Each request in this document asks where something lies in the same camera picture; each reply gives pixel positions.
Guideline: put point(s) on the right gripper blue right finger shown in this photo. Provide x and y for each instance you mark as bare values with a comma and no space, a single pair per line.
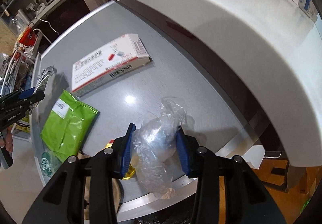
246,198

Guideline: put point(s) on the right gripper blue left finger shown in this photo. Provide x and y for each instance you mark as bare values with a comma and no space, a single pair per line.
62,199

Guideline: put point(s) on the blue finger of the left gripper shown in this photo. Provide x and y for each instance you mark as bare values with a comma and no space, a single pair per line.
33,99
26,93

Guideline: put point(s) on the clear plastic bag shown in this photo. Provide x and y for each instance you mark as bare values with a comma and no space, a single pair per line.
154,143

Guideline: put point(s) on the left hand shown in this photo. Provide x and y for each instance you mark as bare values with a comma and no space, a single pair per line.
6,139

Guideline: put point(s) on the silver foil wrapper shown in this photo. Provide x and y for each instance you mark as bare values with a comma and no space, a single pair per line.
43,79

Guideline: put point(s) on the green plastic pouch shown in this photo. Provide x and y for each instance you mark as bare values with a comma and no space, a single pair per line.
68,125

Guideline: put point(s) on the red container on trolley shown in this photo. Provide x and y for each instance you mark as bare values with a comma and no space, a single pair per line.
27,37

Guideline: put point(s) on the large clear water bottle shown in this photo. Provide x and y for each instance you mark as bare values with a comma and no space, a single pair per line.
16,25

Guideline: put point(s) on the white red medicine box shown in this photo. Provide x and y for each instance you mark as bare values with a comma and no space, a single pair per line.
122,55

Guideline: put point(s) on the white blue mug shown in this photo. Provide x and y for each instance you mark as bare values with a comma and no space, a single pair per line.
308,7

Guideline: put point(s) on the white wire trolley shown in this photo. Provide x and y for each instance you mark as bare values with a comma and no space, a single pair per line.
11,75

